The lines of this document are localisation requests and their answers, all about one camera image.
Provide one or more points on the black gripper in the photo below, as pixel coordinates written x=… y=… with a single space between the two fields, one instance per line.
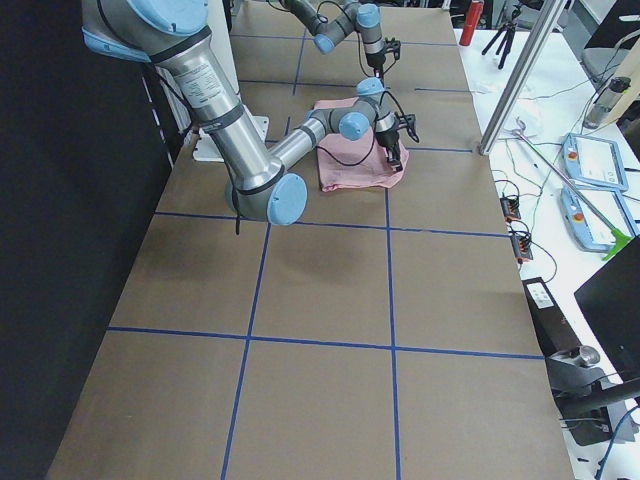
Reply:
x=388 y=138
x=374 y=61

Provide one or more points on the pink printed t-shirt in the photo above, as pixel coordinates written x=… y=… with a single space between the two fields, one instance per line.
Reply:
x=345 y=164

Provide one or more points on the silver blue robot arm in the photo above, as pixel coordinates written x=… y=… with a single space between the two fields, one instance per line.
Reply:
x=175 y=35
x=331 y=22

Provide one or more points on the red cylinder bottle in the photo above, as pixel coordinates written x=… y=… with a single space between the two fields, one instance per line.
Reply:
x=472 y=18

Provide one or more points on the upper orange black connector block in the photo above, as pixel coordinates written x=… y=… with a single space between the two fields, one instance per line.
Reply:
x=510 y=208

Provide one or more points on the orange black connector block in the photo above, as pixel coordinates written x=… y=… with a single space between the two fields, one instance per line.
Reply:
x=510 y=208
x=521 y=245

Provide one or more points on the black small tripod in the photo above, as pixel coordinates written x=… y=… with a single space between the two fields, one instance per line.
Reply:
x=505 y=34

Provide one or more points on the lower orange black connector block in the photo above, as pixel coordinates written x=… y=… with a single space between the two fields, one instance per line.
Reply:
x=521 y=245

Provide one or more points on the upper blue teach pendant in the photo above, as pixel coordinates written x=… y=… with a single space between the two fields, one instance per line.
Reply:
x=594 y=161

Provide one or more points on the blue teach pendant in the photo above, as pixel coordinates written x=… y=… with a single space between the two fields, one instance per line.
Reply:
x=588 y=230
x=594 y=161

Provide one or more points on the lower blue teach pendant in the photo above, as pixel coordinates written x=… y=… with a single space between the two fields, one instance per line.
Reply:
x=588 y=230

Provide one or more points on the clear water bottle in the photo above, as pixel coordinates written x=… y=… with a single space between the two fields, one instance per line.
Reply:
x=606 y=101

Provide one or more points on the metal reacher grabber tool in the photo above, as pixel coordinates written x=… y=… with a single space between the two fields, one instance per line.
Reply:
x=620 y=239

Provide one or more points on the black box with label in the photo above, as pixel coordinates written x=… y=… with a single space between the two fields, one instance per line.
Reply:
x=553 y=331

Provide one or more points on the black monitor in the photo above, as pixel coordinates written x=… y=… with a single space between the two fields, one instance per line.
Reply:
x=609 y=302

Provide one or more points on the black clamp with knob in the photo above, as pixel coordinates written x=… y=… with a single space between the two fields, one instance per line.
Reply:
x=591 y=405

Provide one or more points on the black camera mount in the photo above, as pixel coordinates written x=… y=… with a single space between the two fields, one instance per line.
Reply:
x=407 y=122
x=392 y=47

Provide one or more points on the aluminium frame post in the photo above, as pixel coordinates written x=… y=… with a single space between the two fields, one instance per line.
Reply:
x=535 y=43

